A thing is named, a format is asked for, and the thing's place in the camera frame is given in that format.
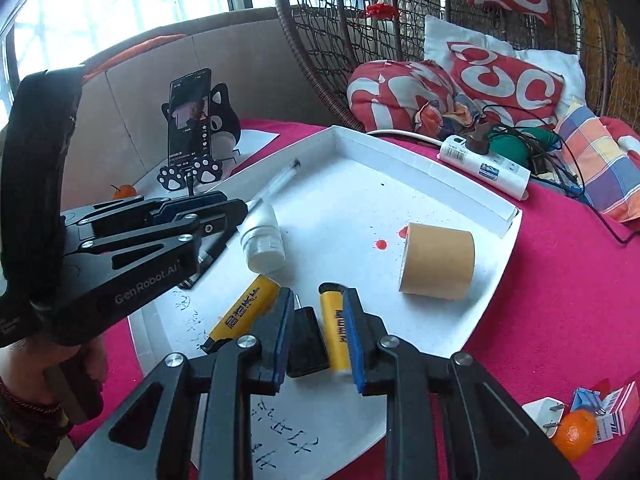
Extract brown plug adapter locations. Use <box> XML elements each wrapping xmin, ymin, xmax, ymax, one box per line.
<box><xmin>465</xmin><ymin>122</ymin><xmax>492</xmax><ymax>155</ymax></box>

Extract orange mandarin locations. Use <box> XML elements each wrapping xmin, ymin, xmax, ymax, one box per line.
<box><xmin>551</xmin><ymin>410</ymin><xmax>598</xmax><ymax>462</ymax></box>

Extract yellow lighter right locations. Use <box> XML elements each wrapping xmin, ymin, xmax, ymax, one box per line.
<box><xmin>319</xmin><ymin>282</ymin><xmax>352</xmax><ymax>375</ymax></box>

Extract green cloth item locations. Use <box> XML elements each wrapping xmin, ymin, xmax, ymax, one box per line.
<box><xmin>488</xmin><ymin>125</ymin><xmax>560</xmax><ymax>170</ymax></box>

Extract black smartphone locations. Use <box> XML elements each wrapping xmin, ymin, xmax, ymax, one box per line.
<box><xmin>167</xmin><ymin>68</ymin><xmax>212</xmax><ymax>167</ymax></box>

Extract magenta tablecloth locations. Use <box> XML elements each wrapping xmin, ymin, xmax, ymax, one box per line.
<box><xmin>70</xmin><ymin>119</ymin><xmax>639</xmax><ymax>448</ymax></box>

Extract red hanging ornament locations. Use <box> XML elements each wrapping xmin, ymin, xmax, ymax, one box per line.
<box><xmin>364</xmin><ymin>0</ymin><xmax>399</xmax><ymax>21</ymax></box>

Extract plaid cushion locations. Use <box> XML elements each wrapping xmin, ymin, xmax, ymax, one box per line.
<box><xmin>554</xmin><ymin>102</ymin><xmax>639</xmax><ymax>223</ymax></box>

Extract white plastic bottle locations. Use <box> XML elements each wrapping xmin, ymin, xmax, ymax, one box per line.
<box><xmin>239</xmin><ymin>200</ymin><xmax>286</xmax><ymax>274</ymax></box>

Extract red white square cushion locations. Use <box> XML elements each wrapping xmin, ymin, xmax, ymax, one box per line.
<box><xmin>447</xmin><ymin>41</ymin><xmax>564</xmax><ymax>127</ymax></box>

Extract wicker hanging chair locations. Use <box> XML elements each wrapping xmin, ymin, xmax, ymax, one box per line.
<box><xmin>276</xmin><ymin>0</ymin><xmax>639</xmax><ymax>129</ymax></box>

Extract brown tape roll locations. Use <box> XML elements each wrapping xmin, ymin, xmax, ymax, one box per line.
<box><xmin>399</xmin><ymin>222</ymin><xmax>475</xmax><ymax>300</ymax></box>

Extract black pen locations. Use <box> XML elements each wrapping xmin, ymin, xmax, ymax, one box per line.
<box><xmin>178</xmin><ymin>158</ymin><xmax>302</xmax><ymax>290</ymax></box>

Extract person's left hand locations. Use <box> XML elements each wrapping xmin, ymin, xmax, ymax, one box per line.
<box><xmin>1</xmin><ymin>336</ymin><xmax>107</xmax><ymax>450</ymax></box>

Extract small orange by stand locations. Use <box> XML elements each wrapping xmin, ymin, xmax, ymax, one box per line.
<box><xmin>112</xmin><ymin>184</ymin><xmax>138</xmax><ymax>200</ymax></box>

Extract black cable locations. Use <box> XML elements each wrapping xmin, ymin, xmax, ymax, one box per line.
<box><xmin>479</xmin><ymin>103</ymin><xmax>640</xmax><ymax>246</ymax></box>

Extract white power strip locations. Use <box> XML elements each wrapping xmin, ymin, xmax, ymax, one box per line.
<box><xmin>437</xmin><ymin>136</ymin><xmax>530</xmax><ymax>200</ymax></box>

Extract white charger plug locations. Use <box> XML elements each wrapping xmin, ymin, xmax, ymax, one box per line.
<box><xmin>522</xmin><ymin>396</ymin><xmax>566</xmax><ymax>439</ymax></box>

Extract red white small box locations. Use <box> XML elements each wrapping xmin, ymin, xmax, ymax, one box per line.
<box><xmin>593</xmin><ymin>380</ymin><xmax>639</xmax><ymax>444</ymax></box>

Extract white cardboard tray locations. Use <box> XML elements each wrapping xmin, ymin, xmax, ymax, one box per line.
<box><xmin>127</xmin><ymin>123</ymin><xmax>524</xmax><ymax>480</ymax></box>

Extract red white round cushion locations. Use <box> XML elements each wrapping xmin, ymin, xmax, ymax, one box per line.
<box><xmin>347</xmin><ymin>60</ymin><xmax>482</xmax><ymax>141</ymax></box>

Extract blue binder clip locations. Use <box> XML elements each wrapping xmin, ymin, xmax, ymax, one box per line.
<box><xmin>570</xmin><ymin>387</ymin><xmax>605</xmax><ymax>416</ymax></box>

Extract black charger plug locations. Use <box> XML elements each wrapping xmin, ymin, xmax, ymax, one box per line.
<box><xmin>286</xmin><ymin>296</ymin><xmax>330</xmax><ymax>378</ymax></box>

